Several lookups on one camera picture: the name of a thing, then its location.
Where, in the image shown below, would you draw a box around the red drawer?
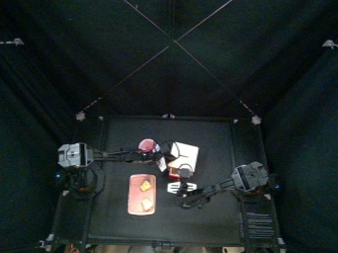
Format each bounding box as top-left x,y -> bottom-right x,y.
169,166 -> 182,182

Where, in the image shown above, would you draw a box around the pale toy food piece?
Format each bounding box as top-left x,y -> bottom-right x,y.
141,198 -> 155,211

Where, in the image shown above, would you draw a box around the yellow toy food piece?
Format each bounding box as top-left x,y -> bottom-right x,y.
139,180 -> 154,193

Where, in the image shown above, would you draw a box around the red rectangular tray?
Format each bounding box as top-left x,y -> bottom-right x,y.
127,173 -> 159,216

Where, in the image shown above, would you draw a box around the thin diagonal brace string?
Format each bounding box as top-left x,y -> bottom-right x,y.
83,0 -> 234,112
123,0 -> 257,115

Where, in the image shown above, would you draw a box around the white slotted toy piece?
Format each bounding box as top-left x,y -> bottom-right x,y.
167,181 -> 200,195

